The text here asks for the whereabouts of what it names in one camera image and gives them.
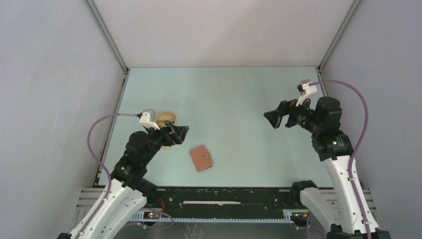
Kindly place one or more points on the aluminium frame rail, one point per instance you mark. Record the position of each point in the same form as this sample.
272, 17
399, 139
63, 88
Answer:
211, 217

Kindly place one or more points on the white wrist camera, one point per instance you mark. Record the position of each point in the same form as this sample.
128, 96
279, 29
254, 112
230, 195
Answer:
147, 119
306, 89

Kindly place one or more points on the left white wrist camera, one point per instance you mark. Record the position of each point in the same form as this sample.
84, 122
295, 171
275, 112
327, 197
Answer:
147, 119

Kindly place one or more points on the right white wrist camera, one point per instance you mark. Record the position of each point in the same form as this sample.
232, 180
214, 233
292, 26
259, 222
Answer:
306, 89

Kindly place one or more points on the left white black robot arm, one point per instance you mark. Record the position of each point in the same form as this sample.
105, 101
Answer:
127, 191

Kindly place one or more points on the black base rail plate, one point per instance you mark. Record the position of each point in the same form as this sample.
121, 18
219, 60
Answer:
224, 202

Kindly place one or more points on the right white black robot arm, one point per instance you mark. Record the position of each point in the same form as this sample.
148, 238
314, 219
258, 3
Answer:
351, 217

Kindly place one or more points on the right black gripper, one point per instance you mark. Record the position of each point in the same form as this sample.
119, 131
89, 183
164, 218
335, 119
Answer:
274, 116

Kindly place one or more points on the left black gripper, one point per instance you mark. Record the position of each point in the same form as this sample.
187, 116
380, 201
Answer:
177, 134

